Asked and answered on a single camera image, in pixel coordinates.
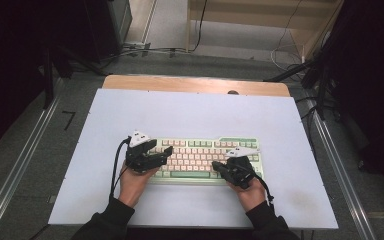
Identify person's left hand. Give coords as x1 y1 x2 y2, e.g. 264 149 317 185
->
118 162 159 208

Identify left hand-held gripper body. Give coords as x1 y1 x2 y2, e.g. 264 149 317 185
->
125 130 158 174

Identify light wooden shelf unit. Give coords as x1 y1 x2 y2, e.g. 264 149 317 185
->
185 0 345 62

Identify white table board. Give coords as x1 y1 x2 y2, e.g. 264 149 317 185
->
48 88 339 230

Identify black tripod stand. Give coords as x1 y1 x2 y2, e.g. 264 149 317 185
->
264 59 333 122

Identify aluminium floor rail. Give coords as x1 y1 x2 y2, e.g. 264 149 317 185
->
0 95 62 240
307 99 378 240

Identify black hanging cable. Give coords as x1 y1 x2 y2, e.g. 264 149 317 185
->
191 0 209 53

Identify right hand-held gripper black cable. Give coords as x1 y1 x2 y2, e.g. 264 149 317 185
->
243 165 276 205

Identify grey power strip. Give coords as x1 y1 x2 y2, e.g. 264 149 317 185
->
124 41 152 50

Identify hand-held gripper black cable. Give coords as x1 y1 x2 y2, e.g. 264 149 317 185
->
109 137 131 201
243 165 276 205

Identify person's right hand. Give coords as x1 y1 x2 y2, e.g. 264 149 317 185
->
228 179 267 213

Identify black cabinet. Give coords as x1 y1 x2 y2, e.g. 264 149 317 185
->
83 0 133 64

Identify dark curtain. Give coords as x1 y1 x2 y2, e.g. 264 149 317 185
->
0 0 49 158
326 0 384 203

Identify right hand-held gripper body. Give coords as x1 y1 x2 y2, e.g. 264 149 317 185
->
225 146 260 190

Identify left hand-held gripper black cable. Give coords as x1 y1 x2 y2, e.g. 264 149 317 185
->
109 137 131 201

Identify black floor cables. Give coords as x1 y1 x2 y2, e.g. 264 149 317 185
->
101 45 188 64

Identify green and pink keyboard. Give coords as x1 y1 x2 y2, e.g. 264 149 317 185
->
148 136 266 186

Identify black metal stand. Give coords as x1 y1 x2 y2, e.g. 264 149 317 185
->
42 46 55 110

